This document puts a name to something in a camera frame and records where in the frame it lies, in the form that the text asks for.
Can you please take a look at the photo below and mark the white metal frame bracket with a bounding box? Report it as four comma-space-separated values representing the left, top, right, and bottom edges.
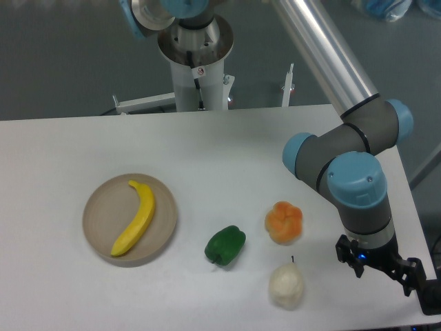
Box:
112, 92, 175, 114

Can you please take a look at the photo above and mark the beige round plate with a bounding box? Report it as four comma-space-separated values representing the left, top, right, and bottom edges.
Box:
83, 174, 178, 268

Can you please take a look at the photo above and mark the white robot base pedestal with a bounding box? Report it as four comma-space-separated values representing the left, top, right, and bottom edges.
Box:
158, 14, 234, 112

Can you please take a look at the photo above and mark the white toy pear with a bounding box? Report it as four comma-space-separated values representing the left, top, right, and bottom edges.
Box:
268, 256, 305, 310

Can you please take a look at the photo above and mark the green toy bell pepper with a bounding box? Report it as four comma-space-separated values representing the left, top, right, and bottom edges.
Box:
205, 225, 246, 266

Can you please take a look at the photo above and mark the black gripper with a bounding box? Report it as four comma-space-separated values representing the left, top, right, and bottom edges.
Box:
336, 234, 427, 297

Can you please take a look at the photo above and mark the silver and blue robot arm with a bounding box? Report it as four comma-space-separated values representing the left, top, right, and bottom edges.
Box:
121, 1, 429, 294

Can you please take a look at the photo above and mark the yellow toy banana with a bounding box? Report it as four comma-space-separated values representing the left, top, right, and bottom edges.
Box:
111, 180, 156, 257

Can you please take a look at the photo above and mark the orange toy bread roll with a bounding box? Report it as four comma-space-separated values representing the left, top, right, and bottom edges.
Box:
265, 201, 303, 245

